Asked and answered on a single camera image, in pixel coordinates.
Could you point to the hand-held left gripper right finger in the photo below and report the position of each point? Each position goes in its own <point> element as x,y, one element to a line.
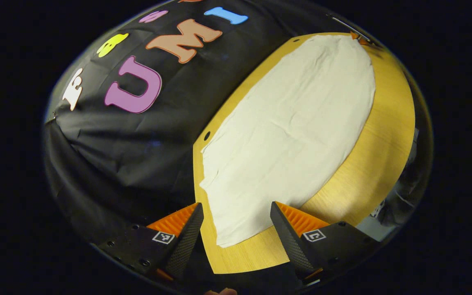
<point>291,246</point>

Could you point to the white jeans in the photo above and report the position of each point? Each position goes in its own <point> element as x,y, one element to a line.
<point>285,135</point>

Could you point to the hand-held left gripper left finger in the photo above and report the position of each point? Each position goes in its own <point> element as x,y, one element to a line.
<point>184,246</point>

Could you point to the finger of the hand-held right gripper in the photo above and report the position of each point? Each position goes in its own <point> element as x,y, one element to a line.
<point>359,38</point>

